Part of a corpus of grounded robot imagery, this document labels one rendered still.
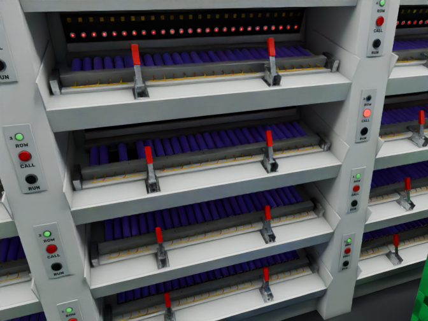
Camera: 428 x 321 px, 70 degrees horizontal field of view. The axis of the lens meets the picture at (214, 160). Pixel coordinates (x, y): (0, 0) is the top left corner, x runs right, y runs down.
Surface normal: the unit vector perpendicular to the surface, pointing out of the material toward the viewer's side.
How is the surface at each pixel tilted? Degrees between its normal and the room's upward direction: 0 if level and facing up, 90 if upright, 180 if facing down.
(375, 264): 20
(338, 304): 90
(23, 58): 90
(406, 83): 110
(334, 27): 90
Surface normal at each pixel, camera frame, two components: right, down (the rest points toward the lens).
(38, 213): 0.29, 0.34
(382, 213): 0.06, -0.76
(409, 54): 0.29, 0.63
